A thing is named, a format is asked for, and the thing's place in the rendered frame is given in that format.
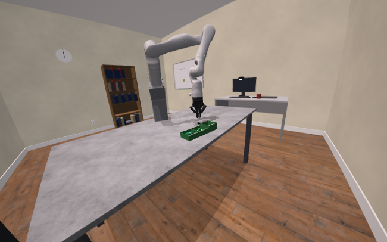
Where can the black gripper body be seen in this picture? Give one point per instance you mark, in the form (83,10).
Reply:
(197,101)

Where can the green rack of bins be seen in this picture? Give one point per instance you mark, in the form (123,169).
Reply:
(206,127)

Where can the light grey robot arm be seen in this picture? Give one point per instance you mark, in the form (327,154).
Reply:
(181,41)

